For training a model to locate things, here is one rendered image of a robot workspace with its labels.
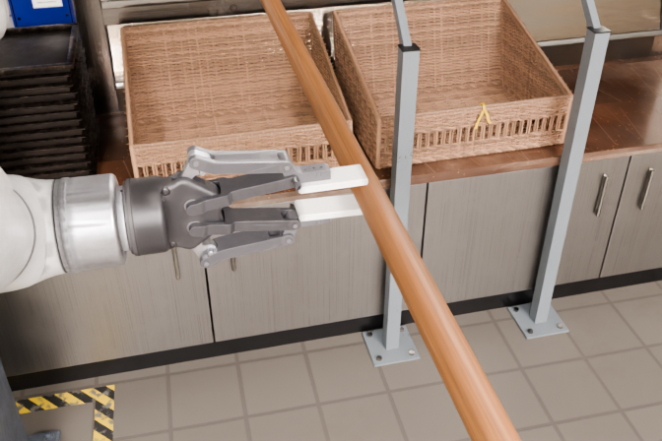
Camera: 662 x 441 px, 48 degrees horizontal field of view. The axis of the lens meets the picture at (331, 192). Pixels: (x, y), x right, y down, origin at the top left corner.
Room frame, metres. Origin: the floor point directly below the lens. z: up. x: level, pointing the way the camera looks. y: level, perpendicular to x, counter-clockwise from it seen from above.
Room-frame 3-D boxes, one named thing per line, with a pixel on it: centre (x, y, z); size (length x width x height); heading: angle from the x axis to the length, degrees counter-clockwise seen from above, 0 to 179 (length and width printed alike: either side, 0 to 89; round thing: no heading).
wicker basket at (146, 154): (1.80, 0.27, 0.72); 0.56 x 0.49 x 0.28; 104
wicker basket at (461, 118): (1.94, -0.33, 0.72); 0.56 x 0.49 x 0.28; 104
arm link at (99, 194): (0.57, 0.22, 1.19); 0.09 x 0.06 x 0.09; 13
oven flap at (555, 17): (2.20, -0.24, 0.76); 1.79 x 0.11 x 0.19; 103
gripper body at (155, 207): (0.59, 0.15, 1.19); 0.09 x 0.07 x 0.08; 103
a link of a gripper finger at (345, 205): (0.62, 0.00, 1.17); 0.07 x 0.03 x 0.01; 103
